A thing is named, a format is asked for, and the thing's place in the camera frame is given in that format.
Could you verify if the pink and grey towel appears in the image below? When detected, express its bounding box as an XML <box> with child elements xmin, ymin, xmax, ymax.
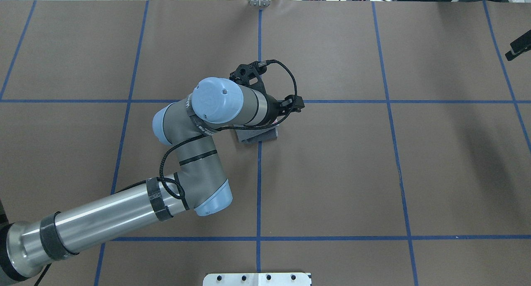
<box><xmin>235</xmin><ymin>127</ymin><xmax>278</xmax><ymax>144</ymax></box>

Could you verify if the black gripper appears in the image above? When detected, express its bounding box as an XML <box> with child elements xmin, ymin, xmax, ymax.
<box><xmin>274</xmin><ymin>95</ymin><xmax>305</xmax><ymax>119</ymax></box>

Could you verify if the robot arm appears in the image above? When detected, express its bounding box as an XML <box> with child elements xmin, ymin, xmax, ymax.
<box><xmin>1</xmin><ymin>77</ymin><xmax>304</xmax><ymax>286</ymax></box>

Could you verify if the white mounting plate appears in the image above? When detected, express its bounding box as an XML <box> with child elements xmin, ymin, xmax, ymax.
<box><xmin>202</xmin><ymin>272</ymin><xmax>312</xmax><ymax>286</ymax></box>

